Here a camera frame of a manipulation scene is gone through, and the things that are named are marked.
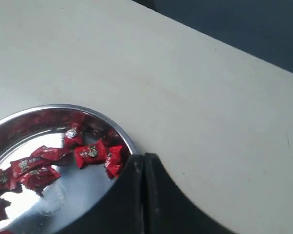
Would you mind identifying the round steel plate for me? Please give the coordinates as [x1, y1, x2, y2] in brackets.
[0, 104, 138, 234]

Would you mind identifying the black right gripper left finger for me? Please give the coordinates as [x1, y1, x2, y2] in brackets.
[52, 154, 147, 234]

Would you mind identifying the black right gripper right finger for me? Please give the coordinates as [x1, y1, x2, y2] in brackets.
[144, 153, 232, 234]

